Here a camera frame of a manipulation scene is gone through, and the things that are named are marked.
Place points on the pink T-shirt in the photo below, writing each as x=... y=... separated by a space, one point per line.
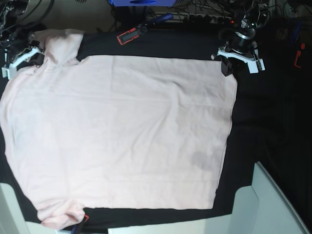
x=115 y=131

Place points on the black table cloth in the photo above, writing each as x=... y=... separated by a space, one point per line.
x=272 y=123

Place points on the blue plastic box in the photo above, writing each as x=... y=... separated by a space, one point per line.
x=122 y=3

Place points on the red black clamp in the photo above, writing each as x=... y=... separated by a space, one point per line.
x=142 y=29

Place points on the black power strip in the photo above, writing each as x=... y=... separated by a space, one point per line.
x=186 y=18

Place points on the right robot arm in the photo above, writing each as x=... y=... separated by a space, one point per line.
x=12 y=14

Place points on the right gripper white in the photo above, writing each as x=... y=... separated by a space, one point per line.
x=19 y=51

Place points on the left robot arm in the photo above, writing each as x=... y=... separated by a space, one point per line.
x=240 y=44

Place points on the red clamp at right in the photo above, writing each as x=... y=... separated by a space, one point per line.
x=298 y=55

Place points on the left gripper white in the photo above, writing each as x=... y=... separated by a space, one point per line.
x=229 y=55

